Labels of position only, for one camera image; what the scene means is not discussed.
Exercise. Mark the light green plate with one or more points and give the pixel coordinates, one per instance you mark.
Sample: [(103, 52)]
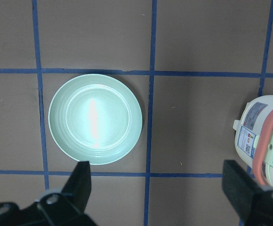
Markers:
[(95, 118)]

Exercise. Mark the white green rice cooker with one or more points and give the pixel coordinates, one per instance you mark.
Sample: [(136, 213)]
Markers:
[(254, 138)]

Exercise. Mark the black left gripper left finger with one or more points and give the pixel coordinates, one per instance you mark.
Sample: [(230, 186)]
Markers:
[(78, 186)]

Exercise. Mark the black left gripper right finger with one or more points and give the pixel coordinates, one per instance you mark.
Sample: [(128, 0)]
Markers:
[(240, 189)]

